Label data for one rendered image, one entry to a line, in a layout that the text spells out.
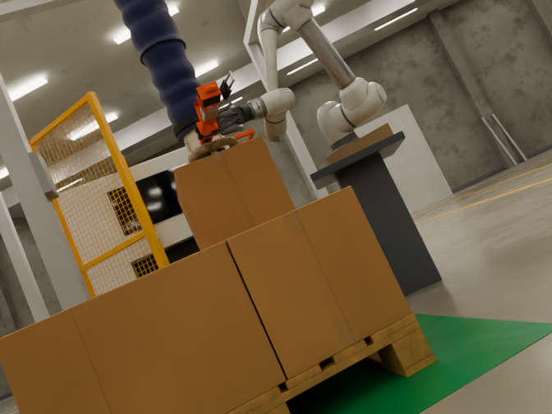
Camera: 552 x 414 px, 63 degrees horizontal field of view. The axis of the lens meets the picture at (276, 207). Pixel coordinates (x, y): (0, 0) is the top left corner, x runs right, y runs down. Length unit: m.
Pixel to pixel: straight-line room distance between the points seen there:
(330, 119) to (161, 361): 1.65
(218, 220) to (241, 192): 0.15
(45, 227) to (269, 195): 1.84
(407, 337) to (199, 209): 0.95
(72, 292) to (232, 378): 2.14
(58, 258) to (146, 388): 2.14
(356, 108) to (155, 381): 1.69
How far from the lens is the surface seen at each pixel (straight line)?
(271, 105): 2.02
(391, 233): 2.38
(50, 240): 3.30
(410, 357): 1.36
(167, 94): 2.26
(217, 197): 1.86
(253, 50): 6.20
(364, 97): 2.39
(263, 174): 1.90
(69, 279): 3.25
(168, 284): 1.21
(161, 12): 2.44
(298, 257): 1.25
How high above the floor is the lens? 0.44
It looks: 6 degrees up
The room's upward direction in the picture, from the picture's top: 25 degrees counter-clockwise
